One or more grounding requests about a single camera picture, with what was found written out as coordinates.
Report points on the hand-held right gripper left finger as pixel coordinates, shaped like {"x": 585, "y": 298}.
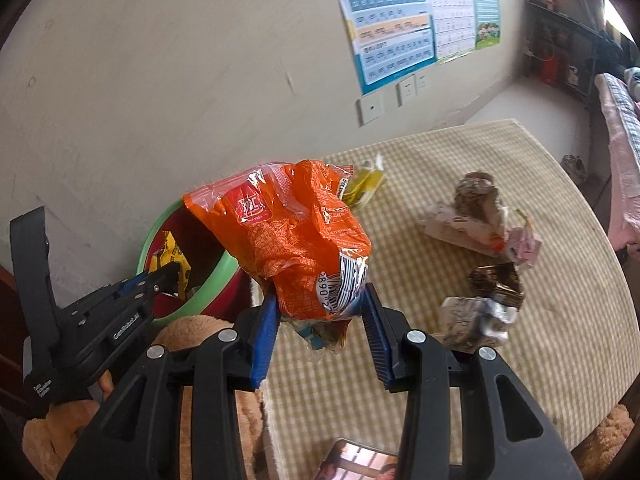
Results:
{"x": 262, "y": 340}

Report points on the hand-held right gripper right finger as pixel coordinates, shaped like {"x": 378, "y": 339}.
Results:
{"x": 377, "y": 340}

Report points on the white carton with pink print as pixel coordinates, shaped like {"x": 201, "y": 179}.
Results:
{"x": 450, "y": 230}

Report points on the shiny brown wrapper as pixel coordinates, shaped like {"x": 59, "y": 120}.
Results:
{"x": 497, "y": 282}

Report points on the dark metal shelf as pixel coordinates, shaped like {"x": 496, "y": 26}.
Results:
{"x": 560, "y": 35}

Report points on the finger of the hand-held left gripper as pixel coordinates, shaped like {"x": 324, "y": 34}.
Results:
{"x": 136, "y": 284}
{"x": 165, "y": 285}

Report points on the green rimmed red bin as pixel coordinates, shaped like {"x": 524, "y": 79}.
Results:
{"x": 220, "y": 280}

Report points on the red box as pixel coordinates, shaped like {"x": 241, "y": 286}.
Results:
{"x": 548, "y": 70}

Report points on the checked tablecloth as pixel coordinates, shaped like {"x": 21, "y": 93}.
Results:
{"x": 450, "y": 400}

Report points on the narrow green wall poster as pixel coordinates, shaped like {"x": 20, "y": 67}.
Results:
{"x": 486, "y": 5}

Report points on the large blue wall poster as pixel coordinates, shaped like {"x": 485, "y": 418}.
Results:
{"x": 390, "y": 25}

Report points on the crumpled pink paper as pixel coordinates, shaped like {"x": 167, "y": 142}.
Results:
{"x": 525, "y": 245}

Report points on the smartphone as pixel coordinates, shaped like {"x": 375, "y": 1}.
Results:
{"x": 360, "y": 462}

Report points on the yellow wrapper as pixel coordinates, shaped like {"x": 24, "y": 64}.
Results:
{"x": 365, "y": 182}

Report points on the clear blue plastic wrapper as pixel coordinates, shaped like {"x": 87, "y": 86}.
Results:
{"x": 322, "y": 332}

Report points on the pair of shoes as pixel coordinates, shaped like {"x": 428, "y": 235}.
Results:
{"x": 574, "y": 170}

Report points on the white grid wall poster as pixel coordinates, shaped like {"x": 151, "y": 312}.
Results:
{"x": 452, "y": 10}

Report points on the orange snack bag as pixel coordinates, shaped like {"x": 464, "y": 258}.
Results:
{"x": 290, "y": 240}

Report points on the dark wooden cabinet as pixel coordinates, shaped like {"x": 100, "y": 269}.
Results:
{"x": 9, "y": 310}

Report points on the yellow packet with black print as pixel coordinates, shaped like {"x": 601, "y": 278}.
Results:
{"x": 172, "y": 252}

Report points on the crumpled brown paper ball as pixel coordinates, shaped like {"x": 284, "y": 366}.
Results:
{"x": 477, "y": 195}

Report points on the bed with checked sheet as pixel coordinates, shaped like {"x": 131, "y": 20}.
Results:
{"x": 622, "y": 160}

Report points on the white wall plate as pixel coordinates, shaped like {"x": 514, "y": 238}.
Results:
{"x": 370, "y": 110}

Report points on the small white wall socket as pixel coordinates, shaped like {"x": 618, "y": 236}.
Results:
{"x": 421, "y": 84}

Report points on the person's left hand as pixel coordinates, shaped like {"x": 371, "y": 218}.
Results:
{"x": 106, "y": 389}

